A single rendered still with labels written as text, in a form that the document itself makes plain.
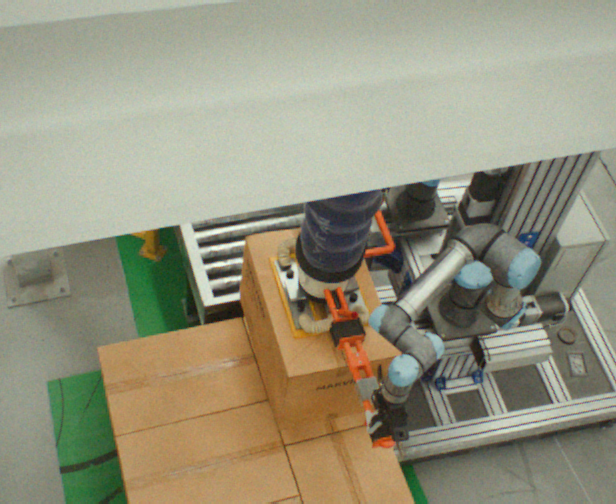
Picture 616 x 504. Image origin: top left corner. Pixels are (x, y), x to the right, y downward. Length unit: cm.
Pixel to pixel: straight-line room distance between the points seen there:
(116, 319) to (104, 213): 384
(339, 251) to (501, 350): 81
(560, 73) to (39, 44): 21
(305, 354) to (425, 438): 105
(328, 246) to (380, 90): 221
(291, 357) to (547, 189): 101
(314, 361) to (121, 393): 88
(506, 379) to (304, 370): 143
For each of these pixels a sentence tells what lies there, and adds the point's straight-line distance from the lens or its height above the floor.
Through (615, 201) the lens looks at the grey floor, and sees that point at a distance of 519.
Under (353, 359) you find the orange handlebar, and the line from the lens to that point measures 262.
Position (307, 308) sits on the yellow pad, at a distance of 284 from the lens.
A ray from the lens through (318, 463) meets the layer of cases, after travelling 318.
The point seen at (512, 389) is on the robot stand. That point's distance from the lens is 392.
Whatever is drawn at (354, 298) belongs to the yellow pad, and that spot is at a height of 112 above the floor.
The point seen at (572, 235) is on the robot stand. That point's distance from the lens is 314.
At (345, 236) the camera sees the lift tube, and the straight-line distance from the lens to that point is 251.
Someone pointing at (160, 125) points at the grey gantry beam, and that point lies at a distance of 31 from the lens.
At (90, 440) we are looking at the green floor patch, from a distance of 383.
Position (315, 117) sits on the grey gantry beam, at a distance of 31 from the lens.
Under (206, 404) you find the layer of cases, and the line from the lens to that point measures 326.
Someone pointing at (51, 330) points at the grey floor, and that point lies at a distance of 413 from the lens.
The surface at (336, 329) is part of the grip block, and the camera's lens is 266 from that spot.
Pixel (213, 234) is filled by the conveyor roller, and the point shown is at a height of 55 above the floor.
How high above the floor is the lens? 344
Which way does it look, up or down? 52 degrees down
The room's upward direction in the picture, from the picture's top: 10 degrees clockwise
